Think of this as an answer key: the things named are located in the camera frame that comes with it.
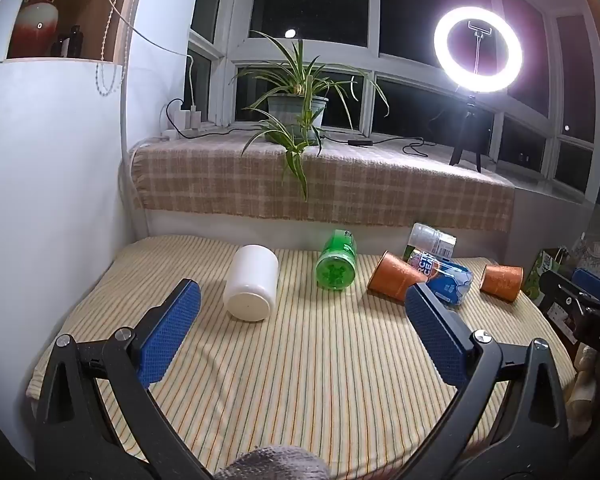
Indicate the striped yellow cloth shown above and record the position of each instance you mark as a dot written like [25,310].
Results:
[305,360]

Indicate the black power adapter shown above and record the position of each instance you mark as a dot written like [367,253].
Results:
[358,141]

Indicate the clear plastic bottle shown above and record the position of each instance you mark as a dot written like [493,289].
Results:
[424,237]

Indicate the white window frame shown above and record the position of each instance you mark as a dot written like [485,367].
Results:
[370,65]

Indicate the white plastic cup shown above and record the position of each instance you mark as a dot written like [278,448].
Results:
[250,282]

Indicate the white power strip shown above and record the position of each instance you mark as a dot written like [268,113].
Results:
[172,135]

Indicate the plaid beige cloth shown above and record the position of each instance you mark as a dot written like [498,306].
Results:
[380,185]

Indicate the white charger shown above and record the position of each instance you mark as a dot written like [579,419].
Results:
[182,116]
[195,116]

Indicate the grey knit cloth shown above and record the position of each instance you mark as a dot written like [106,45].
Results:
[275,465]

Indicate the red and white vase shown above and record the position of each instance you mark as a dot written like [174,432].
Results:
[35,15]

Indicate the potted spider plant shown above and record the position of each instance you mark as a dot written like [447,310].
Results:
[297,110]

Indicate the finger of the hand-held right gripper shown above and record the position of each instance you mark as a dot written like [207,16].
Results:
[560,287]
[592,280]

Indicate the green gift bag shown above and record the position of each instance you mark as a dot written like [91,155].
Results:
[545,270]

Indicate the dark bottle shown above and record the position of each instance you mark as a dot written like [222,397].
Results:
[72,40]

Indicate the green plastic bottle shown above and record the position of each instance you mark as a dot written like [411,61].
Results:
[336,260]

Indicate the blue drink can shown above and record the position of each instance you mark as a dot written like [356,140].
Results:
[450,282]

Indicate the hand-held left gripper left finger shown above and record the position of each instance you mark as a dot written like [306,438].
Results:
[172,330]

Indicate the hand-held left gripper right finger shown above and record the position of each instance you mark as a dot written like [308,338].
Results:
[440,335]

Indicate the small orange paper cup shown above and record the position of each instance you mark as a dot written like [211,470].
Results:
[501,280]

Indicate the large orange paper cup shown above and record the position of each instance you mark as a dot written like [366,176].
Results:
[392,277]

